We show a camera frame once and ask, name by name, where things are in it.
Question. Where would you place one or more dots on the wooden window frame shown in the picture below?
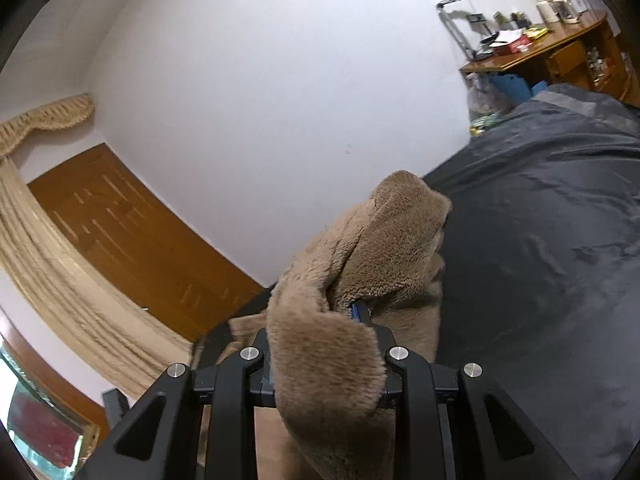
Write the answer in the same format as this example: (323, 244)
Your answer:
(50, 380)

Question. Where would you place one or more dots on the dark grey bed cover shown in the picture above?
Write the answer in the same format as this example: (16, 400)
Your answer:
(525, 260)

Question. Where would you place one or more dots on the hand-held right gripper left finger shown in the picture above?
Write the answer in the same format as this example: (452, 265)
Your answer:
(240, 375)

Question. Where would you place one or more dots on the black desk lamp stand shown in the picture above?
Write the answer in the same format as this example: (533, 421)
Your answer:
(452, 25)

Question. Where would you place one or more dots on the white papers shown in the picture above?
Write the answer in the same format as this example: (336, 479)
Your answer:
(505, 36)

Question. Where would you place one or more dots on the yellow packet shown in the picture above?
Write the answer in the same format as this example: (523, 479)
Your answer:
(537, 33)

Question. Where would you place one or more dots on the white kettle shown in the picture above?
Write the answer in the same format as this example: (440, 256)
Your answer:
(544, 10)

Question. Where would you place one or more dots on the wooden desk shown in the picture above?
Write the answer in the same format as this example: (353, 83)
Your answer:
(565, 57)

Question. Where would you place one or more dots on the small black screen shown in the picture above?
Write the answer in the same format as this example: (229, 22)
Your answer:
(476, 18)

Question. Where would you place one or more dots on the brown fleece blanket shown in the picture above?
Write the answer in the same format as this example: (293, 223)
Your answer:
(390, 240)

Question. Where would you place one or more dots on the red box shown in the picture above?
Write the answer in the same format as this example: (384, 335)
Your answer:
(515, 47)

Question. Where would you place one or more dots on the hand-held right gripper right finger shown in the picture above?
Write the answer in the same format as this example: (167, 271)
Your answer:
(359, 311)

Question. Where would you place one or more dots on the beige curtain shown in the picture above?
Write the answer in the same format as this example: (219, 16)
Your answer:
(60, 280)

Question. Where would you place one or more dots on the colourful printed package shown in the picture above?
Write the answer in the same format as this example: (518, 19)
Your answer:
(482, 124)

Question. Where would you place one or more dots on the black object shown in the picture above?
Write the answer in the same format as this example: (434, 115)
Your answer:
(113, 407)

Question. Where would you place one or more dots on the brown wooden panel door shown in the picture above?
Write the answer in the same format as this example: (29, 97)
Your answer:
(125, 220)

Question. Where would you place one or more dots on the clear plastic bag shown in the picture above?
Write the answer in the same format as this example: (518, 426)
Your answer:
(482, 100)

